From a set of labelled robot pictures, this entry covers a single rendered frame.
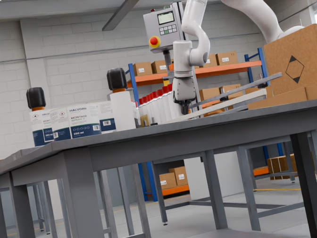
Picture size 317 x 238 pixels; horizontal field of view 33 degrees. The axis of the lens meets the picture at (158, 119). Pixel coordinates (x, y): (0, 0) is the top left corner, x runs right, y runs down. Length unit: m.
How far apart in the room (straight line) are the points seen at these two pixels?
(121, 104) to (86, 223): 1.20
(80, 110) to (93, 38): 8.46
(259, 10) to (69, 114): 1.03
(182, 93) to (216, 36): 9.14
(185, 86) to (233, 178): 5.91
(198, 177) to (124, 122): 6.05
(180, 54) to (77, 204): 1.29
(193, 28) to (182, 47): 0.11
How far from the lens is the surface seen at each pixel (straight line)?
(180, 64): 2.41
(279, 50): 2.18
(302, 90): 1.56
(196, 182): 8.46
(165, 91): 2.62
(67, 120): 2.22
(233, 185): 8.28
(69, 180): 1.24
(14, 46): 10.39
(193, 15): 2.48
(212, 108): 2.17
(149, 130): 1.27
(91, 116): 2.24
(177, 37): 2.73
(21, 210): 2.22
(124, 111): 2.38
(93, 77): 10.48
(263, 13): 2.63
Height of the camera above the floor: 0.75
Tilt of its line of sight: 4 degrees up
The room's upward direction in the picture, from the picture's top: 11 degrees counter-clockwise
